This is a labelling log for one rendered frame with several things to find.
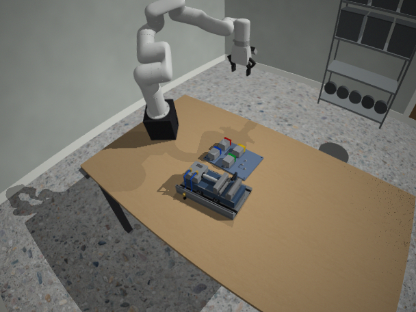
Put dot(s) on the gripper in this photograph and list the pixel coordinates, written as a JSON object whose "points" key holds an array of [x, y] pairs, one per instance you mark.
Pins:
{"points": [[242, 56]]}

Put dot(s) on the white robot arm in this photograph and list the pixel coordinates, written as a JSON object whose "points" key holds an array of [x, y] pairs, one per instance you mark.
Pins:
{"points": [[150, 74]]}

